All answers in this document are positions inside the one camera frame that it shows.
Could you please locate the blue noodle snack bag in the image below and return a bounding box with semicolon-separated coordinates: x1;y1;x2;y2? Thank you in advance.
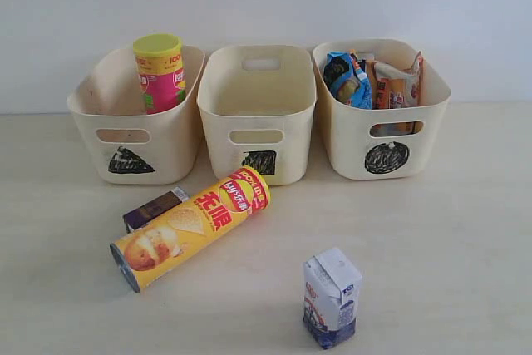
323;50;372;110

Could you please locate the orange noodle snack bag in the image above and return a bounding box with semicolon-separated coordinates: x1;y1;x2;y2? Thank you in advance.
366;52;424;110

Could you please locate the pink chips can yellow lid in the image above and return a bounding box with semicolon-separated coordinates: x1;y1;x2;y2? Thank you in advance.
132;33;186;114

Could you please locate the cream bin with square mark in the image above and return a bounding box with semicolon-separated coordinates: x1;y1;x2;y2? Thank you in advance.
197;45;317;185

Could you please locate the dark purple small box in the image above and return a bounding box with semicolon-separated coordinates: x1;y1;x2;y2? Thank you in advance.
122;186;190;234

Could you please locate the cream bin with triangle mark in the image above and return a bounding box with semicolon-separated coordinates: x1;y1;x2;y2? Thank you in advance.
67;46;205;185

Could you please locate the white blue milk carton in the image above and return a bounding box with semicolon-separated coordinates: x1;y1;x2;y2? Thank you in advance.
303;248;362;349

